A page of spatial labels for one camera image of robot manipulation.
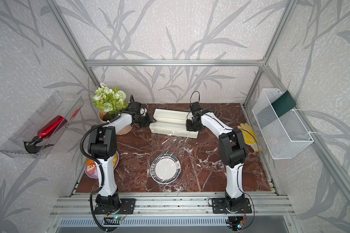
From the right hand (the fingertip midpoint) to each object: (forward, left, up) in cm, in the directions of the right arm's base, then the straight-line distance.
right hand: (188, 128), depth 96 cm
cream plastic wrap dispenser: (+5, +11, -1) cm, 12 cm away
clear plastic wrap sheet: (-9, +8, -8) cm, 15 cm away
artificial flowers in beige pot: (+3, +45, +20) cm, 49 cm away
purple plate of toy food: (-26, +56, -4) cm, 62 cm away
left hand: (+8, +23, -1) cm, 24 cm away
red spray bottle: (-26, +64, +26) cm, 74 cm away
